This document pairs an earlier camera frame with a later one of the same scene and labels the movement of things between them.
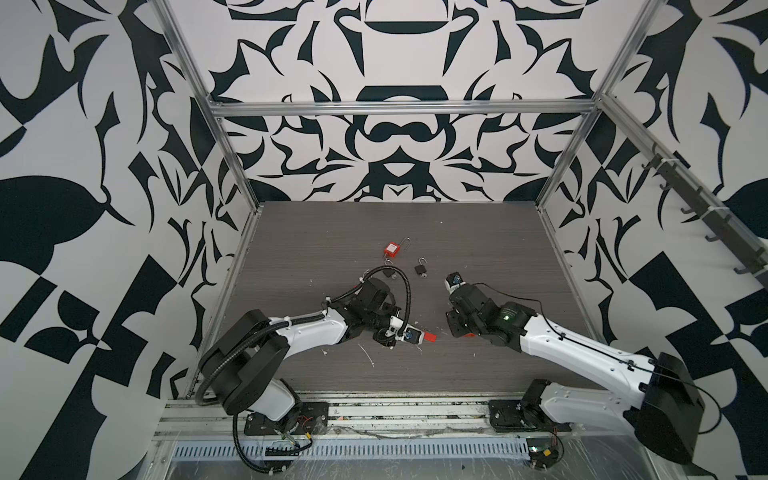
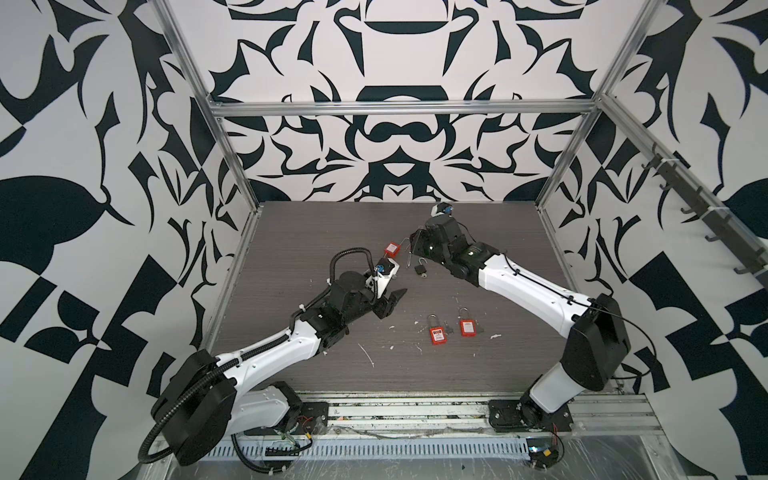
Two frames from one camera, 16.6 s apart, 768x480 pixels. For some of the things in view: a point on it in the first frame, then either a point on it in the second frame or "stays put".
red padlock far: (392, 248) stays put
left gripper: (398, 318) -> (385, 305)
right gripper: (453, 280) -> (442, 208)
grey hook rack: (728, 232) stays put
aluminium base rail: (205, 420) stays put
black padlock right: (421, 269) stays put
